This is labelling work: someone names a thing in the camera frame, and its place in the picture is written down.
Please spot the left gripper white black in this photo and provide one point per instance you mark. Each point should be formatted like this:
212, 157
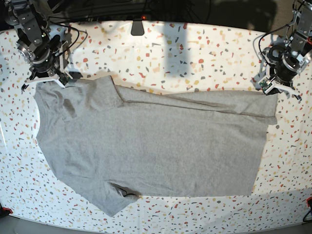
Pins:
276, 75

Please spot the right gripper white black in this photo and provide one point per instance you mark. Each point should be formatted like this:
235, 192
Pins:
50, 68

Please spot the grey T-shirt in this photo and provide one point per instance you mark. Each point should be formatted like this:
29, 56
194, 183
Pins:
111, 144

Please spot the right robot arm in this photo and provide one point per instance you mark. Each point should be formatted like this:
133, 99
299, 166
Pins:
39, 49

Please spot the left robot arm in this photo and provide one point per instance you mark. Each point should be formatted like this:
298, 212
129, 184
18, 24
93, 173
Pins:
298, 36

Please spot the power strip with red light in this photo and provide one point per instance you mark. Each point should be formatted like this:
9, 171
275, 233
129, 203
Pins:
122, 17

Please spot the red clamp right corner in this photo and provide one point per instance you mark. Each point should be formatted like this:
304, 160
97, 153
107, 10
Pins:
309, 202

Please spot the red clamp corner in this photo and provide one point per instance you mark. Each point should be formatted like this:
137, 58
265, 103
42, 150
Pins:
5, 212
309, 202

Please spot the red clamp left corner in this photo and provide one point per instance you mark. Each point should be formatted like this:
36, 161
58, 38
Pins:
5, 212

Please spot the black camera mount foot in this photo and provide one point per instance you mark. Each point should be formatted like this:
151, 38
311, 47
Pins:
137, 28

